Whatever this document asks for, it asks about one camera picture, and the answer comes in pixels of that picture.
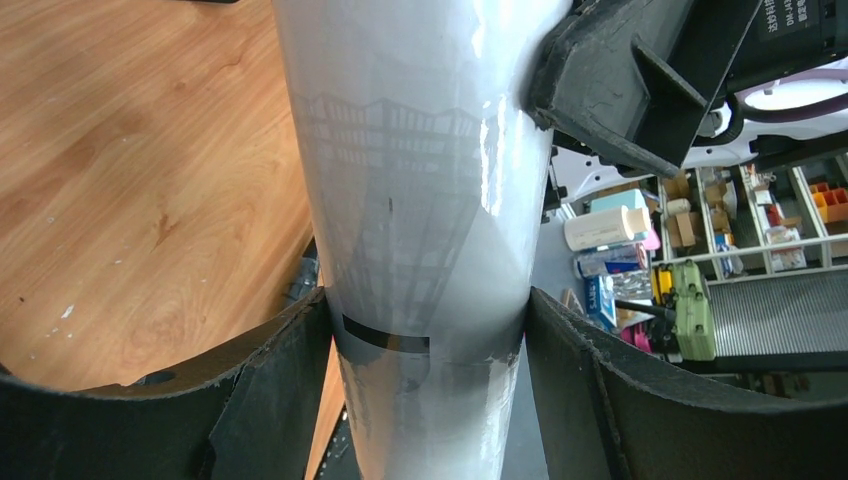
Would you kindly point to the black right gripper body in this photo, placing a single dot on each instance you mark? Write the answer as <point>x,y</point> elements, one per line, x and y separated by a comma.
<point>641,83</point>

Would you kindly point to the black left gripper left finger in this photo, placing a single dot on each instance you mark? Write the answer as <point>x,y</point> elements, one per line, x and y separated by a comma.
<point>245,409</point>

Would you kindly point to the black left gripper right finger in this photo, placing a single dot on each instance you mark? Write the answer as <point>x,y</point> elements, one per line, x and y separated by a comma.
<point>607,410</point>

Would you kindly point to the white shuttlecock tube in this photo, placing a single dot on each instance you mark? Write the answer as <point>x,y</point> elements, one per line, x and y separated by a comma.
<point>426,179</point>

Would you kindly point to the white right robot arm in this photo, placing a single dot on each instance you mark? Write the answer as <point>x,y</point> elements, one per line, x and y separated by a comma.
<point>575,175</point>

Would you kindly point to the green toolbox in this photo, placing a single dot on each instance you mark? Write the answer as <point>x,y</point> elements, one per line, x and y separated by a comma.
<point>694,324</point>

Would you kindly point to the shelf with boxes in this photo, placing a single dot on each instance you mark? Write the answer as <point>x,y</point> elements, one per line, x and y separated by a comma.
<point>738,224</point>

